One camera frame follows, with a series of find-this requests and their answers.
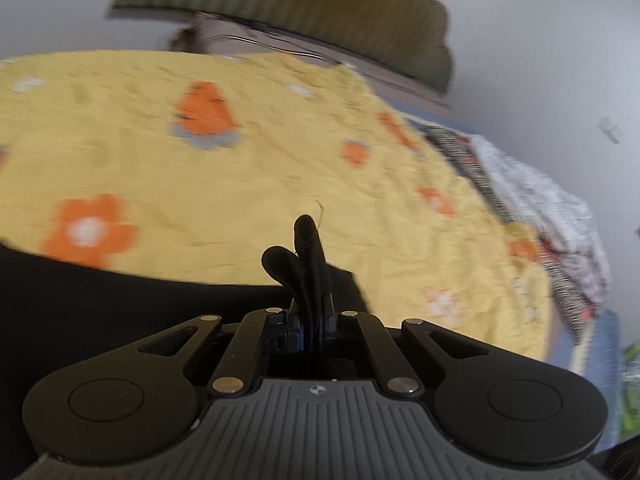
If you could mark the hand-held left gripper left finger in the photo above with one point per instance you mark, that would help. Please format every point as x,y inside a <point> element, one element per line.
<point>296,337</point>

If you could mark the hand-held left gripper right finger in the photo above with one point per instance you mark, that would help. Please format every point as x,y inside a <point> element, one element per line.
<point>327,332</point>

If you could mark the black pants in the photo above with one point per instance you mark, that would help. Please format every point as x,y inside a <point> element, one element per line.
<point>100,300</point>

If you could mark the yellow floral printed blanket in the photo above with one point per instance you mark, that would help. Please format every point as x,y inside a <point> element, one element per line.
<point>275,180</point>

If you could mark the black white striped cloth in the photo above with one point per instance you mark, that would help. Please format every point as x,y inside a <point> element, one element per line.
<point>460,160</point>

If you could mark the white floral cloth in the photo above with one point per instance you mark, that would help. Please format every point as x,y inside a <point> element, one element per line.
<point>545,200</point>

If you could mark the blue bed sheet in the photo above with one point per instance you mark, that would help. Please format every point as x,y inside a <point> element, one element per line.
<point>595,340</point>

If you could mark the patterned pillow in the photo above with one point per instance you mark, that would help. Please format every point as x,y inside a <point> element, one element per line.
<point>225,40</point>

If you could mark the olive padded headboard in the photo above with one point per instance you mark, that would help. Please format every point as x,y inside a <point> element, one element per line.
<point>300,0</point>

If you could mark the white wall socket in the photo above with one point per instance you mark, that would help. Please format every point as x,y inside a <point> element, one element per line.
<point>610,130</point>

